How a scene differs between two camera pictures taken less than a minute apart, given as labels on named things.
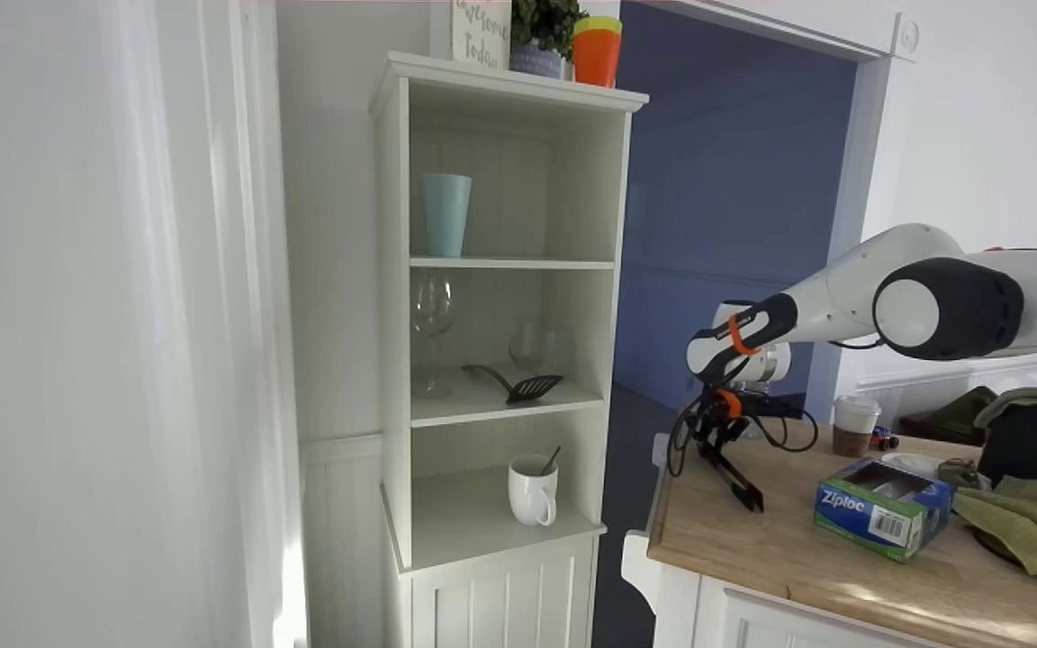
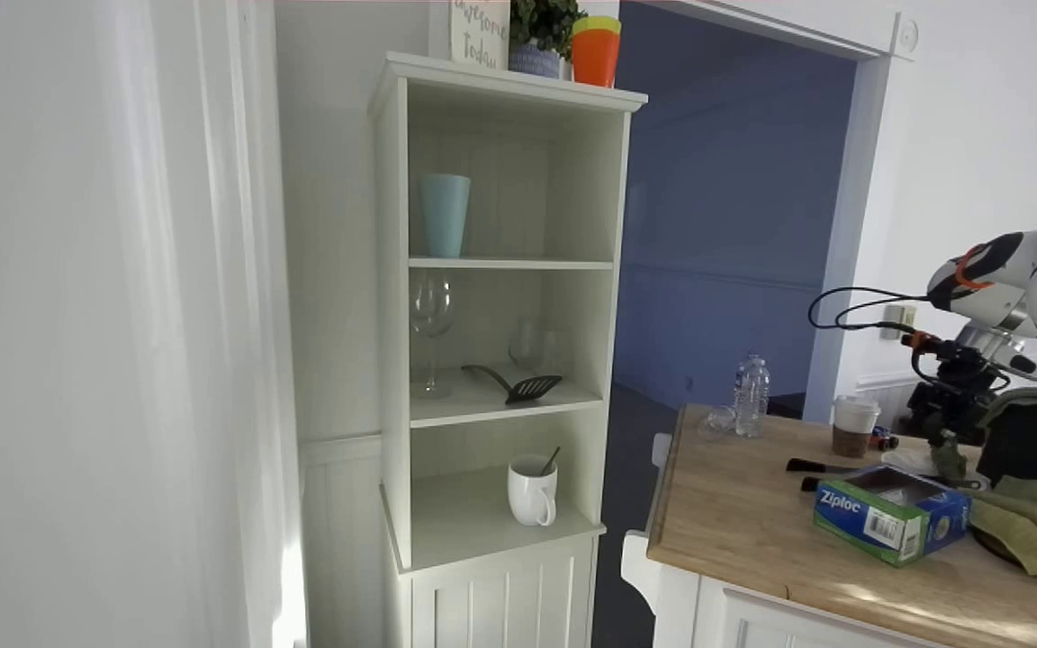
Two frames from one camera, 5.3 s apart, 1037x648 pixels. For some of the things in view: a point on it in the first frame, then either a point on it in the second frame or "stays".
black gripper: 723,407 -> 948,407
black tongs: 746,490 -> 817,467
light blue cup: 450,202 stays
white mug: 531,490 stays
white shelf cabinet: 504,202 stays
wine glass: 435,306 stays
